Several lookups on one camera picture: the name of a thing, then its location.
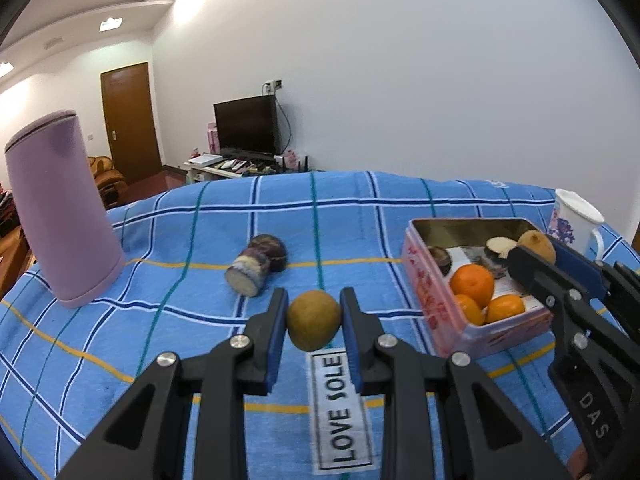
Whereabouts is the blue plaid blanket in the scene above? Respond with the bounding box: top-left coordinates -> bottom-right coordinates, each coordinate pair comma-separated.
0,170 -> 640,480

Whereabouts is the white floral enamel mug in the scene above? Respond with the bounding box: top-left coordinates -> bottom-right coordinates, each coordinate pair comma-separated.
547,188 -> 606,257

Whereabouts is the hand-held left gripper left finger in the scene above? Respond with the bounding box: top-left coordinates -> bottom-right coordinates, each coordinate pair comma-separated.
57,287 -> 291,480

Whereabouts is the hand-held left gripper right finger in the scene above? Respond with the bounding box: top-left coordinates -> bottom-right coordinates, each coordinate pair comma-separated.
340,287 -> 571,480

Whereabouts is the pink cylindrical container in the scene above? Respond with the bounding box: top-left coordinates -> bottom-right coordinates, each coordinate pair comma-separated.
4,110 -> 126,310

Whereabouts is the orange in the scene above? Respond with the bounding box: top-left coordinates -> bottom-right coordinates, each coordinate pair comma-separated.
454,294 -> 486,327
450,263 -> 496,310
485,294 -> 526,325

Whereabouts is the orange leather sofa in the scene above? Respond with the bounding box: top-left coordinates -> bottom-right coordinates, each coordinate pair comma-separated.
87,156 -> 129,211

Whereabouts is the black television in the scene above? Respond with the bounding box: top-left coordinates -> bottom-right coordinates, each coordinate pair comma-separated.
213,95 -> 279,157

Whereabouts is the pink tin box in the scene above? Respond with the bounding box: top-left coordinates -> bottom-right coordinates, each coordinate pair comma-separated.
402,217 -> 557,360

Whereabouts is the white television stand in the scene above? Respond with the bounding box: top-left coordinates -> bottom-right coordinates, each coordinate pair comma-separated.
183,152 -> 309,184

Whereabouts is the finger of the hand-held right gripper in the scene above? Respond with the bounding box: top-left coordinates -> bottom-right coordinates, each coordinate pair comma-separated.
507,246 -> 602,362
552,242 -> 640,322

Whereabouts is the brown wooden door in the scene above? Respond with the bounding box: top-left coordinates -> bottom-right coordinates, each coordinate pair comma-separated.
100,62 -> 164,185

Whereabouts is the brown round fruit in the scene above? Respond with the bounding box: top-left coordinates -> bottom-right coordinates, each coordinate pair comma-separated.
517,230 -> 557,265
286,290 -> 344,352

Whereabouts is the black power cable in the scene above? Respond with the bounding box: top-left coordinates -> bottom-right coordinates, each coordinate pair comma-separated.
276,92 -> 294,159

